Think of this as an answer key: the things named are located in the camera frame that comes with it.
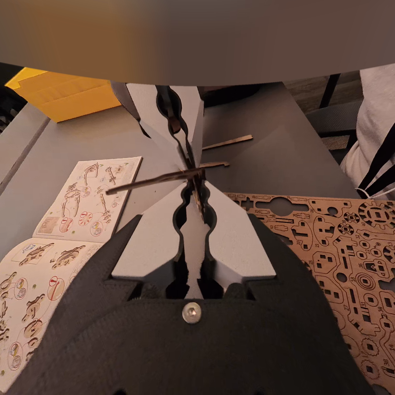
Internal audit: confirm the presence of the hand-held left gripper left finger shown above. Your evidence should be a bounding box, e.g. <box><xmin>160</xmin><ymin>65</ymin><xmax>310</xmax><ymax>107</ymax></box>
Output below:
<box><xmin>111</xmin><ymin>180</ymin><xmax>193</xmax><ymax>294</ymax></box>

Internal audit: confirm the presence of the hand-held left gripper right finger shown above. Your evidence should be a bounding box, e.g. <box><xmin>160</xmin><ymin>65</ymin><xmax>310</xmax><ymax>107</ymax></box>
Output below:
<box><xmin>201</xmin><ymin>181</ymin><xmax>276</xmax><ymax>293</ymax></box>

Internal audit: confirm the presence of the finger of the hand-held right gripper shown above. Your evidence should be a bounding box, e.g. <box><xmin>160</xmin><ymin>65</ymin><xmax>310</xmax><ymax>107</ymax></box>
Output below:
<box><xmin>126</xmin><ymin>83</ymin><xmax>191</xmax><ymax>169</ymax></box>
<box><xmin>171</xmin><ymin>86</ymin><xmax>205</xmax><ymax>169</ymax></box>

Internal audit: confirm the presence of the wooden gear shaft assembly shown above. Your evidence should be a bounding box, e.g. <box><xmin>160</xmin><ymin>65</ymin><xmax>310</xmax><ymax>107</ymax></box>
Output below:
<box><xmin>106</xmin><ymin>167</ymin><xmax>208</xmax><ymax>223</ymax></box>

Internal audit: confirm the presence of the laser-cut plywood parts sheet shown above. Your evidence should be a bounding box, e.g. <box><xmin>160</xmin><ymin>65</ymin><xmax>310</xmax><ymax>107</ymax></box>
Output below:
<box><xmin>223</xmin><ymin>192</ymin><xmax>395</xmax><ymax>395</ymax></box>

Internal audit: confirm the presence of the thin wooden strip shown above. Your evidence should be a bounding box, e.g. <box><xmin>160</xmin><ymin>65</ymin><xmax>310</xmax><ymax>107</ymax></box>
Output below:
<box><xmin>202</xmin><ymin>135</ymin><xmax>254</xmax><ymax>151</ymax></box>

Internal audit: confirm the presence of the yellow plastic bin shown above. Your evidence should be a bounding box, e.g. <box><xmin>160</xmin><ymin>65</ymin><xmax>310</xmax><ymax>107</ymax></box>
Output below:
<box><xmin>4</xmin><ymin>67</ymin><xmax>123</xmax><ymax>123</ymax></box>

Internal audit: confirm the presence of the illustrated instruction booklet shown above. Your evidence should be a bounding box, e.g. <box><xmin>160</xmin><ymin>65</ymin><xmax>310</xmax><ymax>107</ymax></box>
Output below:
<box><xmin>0</xmin><ymin>156</ymin><xmax>143</xmax><ymax>379</ymax></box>

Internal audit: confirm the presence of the dark grey office chair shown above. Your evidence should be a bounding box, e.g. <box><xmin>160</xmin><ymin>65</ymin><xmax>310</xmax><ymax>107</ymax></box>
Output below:
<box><xmin>306</xmin><ymin>72</ymin><xmax>364</xmax><ymax>140</ymax></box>

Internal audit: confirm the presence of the person's white shirt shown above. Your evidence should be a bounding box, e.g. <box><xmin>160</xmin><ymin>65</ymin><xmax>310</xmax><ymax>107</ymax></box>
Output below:
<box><xmin>339</xmin><ymin>63</ymin><xmax>395</xmax><ymax>200</ymax></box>

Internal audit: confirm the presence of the thin white cord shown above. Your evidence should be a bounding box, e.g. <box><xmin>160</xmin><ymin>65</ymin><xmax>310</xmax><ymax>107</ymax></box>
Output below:
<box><xmin>354</xmin><ymin>185</ymin><xmax>395</xmax><ymax>200</ymax></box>

